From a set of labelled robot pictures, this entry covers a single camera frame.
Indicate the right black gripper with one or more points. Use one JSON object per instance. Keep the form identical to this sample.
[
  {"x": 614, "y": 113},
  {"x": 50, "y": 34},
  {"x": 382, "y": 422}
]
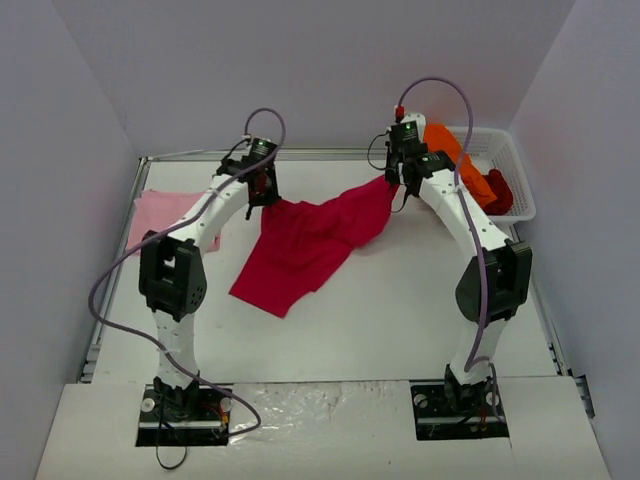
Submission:
[{"x": 393, "y": 173}]

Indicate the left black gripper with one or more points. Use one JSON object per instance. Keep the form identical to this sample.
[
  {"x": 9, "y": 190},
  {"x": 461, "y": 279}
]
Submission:
[{"x": 261, "y": 193}]

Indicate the magenta t shirt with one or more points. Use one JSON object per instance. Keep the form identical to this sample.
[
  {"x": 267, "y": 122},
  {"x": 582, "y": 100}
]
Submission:
[{"x": 301, "y": 245}]

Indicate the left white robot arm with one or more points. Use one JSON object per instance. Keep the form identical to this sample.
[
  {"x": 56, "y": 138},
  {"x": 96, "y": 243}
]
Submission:
[{"x": 172, "y": 276}]

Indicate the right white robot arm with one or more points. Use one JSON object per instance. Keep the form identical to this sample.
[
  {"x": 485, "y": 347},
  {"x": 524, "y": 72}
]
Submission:
[{"x": 495, "y": 281}]

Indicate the orange t shirt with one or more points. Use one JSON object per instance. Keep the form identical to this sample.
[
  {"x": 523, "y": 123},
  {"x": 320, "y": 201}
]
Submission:
[{"x": 438, "y": 137}]

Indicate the white plastic basket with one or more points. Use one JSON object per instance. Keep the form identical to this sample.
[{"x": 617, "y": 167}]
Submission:
[{"x": 491, "y": 148}]

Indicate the dark red t shirt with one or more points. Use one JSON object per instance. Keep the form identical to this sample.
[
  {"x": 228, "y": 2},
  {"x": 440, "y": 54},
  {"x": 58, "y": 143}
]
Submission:
[{"x": 503, "y": 195}]

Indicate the folded pink t shirt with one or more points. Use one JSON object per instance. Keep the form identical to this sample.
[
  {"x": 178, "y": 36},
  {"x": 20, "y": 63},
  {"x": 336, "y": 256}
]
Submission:
[{"x": 158, "y": 210}]

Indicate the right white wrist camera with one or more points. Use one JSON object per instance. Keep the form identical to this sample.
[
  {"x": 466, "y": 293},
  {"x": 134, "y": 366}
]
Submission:
[{"x": 402, "y": 115}]

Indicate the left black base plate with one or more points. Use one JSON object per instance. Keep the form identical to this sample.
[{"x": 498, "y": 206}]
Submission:
[{"x": 206, "y": 425}]

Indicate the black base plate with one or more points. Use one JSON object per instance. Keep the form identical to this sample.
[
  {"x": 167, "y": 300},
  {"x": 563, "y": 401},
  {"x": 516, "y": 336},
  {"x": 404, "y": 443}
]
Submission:
[
  {"x": 206, "y": 425},
  {"x": 437, "y": 419}
]

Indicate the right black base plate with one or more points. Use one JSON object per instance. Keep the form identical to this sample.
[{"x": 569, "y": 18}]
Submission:
[{"x": 437, "y": 419}]

